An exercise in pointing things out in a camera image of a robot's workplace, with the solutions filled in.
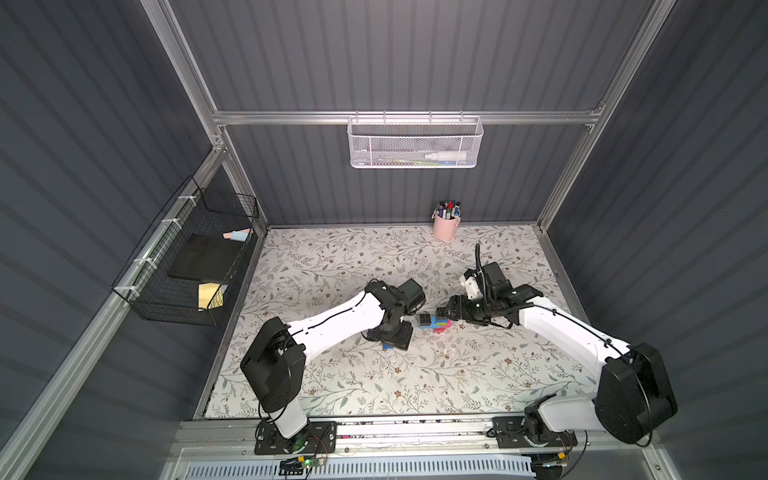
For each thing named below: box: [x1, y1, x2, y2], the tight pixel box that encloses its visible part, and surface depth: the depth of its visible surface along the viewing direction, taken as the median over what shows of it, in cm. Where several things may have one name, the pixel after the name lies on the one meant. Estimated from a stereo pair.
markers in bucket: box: [431, 200, 461, 220], surface depth 111 cm
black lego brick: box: [419, 313, 431, 326], surface depth 88 cm
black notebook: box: [168, 233, 246, 282], surface depth 75 cm
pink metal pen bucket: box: [431, 214, 461, 241], surface depth 114 cm
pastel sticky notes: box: [222, 228, 251, 242], surface depth 83 cm
